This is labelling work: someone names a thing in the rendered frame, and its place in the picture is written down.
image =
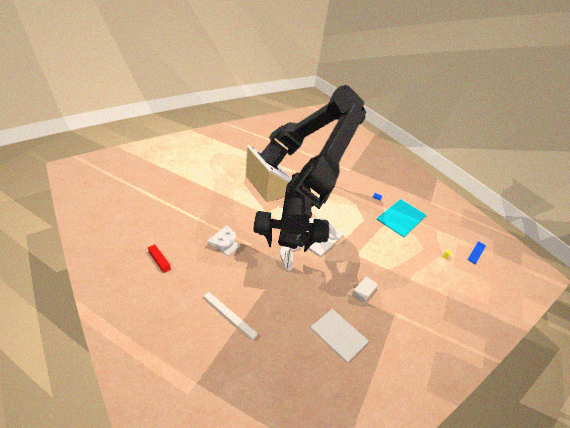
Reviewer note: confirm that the cyan flat square plate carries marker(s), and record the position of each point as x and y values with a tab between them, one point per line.
401	217

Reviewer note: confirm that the small white rectangular block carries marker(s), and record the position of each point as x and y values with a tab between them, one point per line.
364	289

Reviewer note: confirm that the blue flat rectangular block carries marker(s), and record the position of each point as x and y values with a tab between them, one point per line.
474	256

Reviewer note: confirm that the red rectangular block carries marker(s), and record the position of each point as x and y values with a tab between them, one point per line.
159	258

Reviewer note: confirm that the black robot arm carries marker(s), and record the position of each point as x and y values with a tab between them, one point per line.
321	172

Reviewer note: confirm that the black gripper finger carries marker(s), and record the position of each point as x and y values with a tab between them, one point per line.
310	243
268	237

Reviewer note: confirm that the white flat bar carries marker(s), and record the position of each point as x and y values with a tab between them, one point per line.
229	315

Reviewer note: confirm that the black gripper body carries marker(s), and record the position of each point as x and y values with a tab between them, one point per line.
319	228

